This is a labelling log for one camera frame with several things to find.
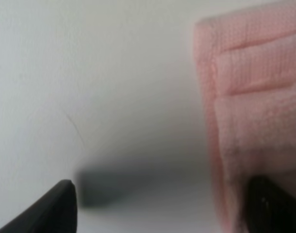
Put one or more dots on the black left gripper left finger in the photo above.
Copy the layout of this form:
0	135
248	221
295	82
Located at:
55	212

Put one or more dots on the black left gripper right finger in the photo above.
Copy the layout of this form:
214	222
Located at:
268	208

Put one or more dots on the pink towel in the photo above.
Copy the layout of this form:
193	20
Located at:
246	62

